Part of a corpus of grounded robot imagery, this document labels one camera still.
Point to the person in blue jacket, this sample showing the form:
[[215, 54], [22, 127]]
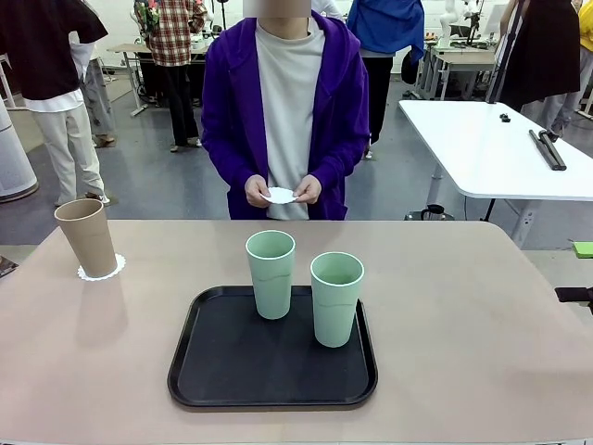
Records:
[[389, 28]]

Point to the person in grey trousers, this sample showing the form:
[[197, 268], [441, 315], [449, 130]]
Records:
[[99, 102]]

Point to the white scalloped paper coaster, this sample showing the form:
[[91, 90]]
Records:
[[118, 271], [280, 195]]

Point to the person's right hand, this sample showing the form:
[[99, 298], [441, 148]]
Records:
[[255, 190]]

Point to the white table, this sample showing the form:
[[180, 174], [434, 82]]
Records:
[[486, 153]]

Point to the person in plaid shirt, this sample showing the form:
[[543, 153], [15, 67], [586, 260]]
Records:
[[173, 37]]

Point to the person's right forearm purple sleeve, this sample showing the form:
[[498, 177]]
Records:
[[227, 162]]

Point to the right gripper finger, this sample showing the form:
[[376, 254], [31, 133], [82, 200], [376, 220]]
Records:
[[584, 250], [574, 295]]

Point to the person's left hand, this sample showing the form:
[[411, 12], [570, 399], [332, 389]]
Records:
[[310, 191]]

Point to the person's left forearm purple sleeve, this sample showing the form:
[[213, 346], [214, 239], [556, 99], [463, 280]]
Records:
[[343, 162]]

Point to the white cylindrical air purifier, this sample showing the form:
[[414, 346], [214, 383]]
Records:
[[14, 162]]

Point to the small black object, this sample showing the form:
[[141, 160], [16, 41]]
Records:
[[505, 118]]

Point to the black plastic tray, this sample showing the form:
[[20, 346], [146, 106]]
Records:
[[273, 366]]

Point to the small white robot arm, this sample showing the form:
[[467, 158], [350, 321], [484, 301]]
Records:
[[449, 23]]

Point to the black hanging bag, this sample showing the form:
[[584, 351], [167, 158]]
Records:
[[410, 69]]

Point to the person in purple hoodie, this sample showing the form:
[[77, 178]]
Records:
[[292, 92]]

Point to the person in white shirt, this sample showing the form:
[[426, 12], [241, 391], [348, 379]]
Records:
[[326, 9]]

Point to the black folded tripod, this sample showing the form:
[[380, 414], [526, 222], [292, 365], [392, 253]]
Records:
[[549, 148]]

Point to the person in yellow shirt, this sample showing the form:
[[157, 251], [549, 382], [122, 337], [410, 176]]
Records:
[[587, 46]]

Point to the black metal kettle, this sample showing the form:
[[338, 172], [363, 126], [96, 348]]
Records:
[[433, 213]]

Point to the light green plastic cup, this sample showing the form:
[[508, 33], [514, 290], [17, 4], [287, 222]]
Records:
[[333, 310], [273, 287]]

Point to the brown plastic cup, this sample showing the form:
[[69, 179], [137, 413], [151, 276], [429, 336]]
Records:
[[88, 241]]

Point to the grey workbench desk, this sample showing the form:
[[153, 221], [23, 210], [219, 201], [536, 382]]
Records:
[[463, 55]]

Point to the person in black shirt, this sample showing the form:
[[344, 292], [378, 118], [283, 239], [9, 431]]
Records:
[[41, 55]]

